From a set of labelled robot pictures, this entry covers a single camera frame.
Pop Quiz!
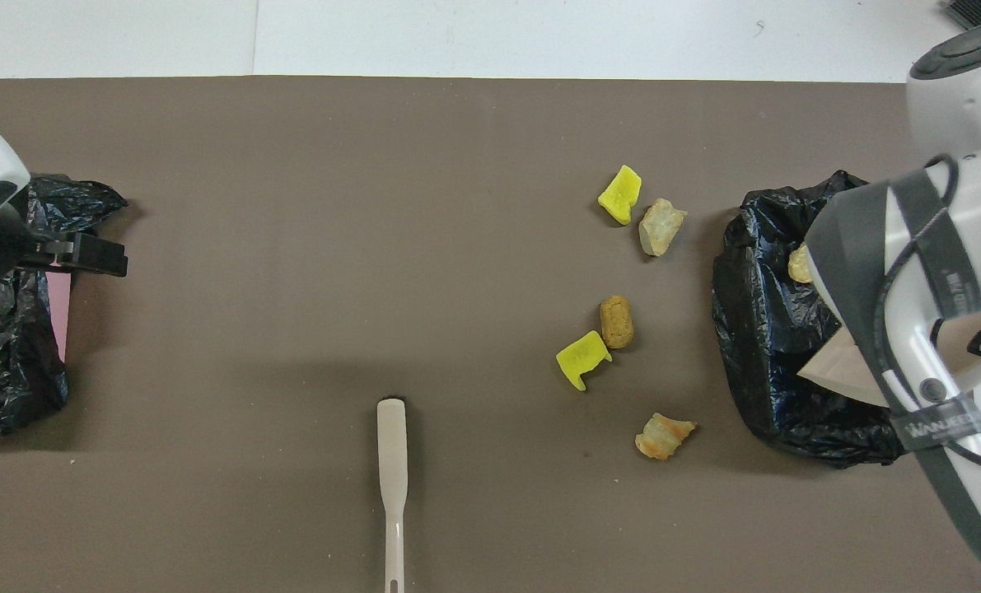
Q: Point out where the yellow sponge piece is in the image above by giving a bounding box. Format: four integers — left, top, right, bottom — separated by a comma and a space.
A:
555, 330, 614, 392
597, 165, 643, 226

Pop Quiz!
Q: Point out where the right black trash bag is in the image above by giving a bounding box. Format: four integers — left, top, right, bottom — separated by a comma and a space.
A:
711, 170, 911, 470

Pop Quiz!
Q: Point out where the striped bread piece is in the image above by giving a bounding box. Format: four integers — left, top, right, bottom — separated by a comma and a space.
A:
788, 243, 816, 285
634, 413, 698, 462

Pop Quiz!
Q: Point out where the dark ribbed device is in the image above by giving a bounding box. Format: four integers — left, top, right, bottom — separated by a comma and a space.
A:
941, 0, 981, 30

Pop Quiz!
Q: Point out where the beige plastic dustpan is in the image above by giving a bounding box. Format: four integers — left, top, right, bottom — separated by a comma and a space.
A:
797, 324, 899, 409

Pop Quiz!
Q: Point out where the brown table mat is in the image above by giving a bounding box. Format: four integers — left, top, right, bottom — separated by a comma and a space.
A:
0, 77, 981, 593

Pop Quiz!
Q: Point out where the pale beige food chunk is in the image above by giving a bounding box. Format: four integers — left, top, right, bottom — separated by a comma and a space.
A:
638, 198, 689, 258

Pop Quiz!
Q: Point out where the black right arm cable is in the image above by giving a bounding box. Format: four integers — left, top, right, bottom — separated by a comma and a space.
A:
873, 152, 981, 479

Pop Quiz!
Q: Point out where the black plastic trash bag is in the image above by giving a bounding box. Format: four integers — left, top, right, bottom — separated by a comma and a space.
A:
0, 173, 128, 437

